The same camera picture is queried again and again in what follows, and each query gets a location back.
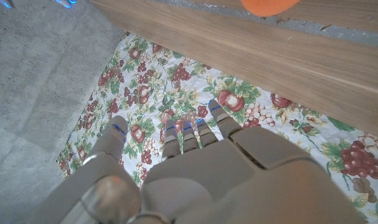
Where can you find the orange fruit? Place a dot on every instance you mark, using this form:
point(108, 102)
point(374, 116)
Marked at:
point(266, 7)

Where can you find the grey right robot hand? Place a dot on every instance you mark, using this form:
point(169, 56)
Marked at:
point(65, 3)

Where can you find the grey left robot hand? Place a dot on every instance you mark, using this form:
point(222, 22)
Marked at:
point(226, 186)

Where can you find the floral fruit print backdrop cloth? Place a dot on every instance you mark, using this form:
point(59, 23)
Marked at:
point(182, 90)

